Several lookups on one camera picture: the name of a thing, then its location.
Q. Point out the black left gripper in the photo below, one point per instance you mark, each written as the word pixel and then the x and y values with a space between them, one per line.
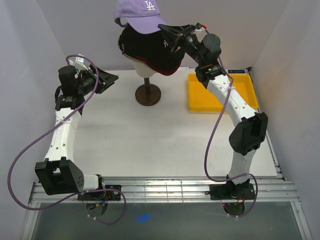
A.
pixel 107 79

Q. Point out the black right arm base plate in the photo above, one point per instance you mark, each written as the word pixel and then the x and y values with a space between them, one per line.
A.
pixel 228 192

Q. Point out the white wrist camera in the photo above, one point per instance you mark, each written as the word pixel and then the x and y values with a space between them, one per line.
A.
pixel 77 61
pixel 200 27

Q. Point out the beige mannequin head on stand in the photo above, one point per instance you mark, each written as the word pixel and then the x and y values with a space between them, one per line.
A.
pixel 147 94

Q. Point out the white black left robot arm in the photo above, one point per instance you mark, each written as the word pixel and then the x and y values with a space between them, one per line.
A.
pixel 58 173

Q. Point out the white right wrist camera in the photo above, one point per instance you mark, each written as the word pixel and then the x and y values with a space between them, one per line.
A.
pixel 200 27

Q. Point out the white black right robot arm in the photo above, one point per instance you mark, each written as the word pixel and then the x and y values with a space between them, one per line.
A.
pixel 249 126

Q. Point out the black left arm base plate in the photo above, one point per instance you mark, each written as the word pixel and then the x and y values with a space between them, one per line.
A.
pixel 102 196

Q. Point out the yellow plastic bin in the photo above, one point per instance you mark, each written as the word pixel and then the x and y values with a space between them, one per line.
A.
pixel 201 100

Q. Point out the aluminium mounting rail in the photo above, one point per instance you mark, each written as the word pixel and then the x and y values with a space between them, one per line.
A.
pixel 192 190

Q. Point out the black cap white NY logo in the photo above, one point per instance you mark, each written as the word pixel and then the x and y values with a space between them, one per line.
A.
pixel 152 46

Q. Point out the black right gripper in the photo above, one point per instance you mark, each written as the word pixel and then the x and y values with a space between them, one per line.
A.
pixel 178 31

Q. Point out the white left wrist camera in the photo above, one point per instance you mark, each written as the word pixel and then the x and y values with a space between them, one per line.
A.
pixel 77 61

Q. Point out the purple baseball cap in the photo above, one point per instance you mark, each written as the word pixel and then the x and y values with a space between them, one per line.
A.
pixel 143 16

